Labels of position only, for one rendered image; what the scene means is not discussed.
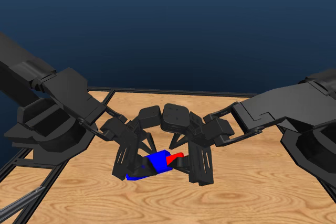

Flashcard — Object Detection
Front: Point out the thin red peg bar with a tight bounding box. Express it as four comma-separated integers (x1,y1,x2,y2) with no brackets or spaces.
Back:
166,152,185,167

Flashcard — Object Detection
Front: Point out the black table frame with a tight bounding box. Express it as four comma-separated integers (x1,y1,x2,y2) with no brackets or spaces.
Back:
0,86,336,224

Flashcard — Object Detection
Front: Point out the grey metal strut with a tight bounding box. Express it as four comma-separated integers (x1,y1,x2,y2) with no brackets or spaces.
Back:
0,186,46,224

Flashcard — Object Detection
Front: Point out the blue hollow socket block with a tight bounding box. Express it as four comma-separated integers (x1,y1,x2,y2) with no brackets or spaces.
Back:
125,150,174,182

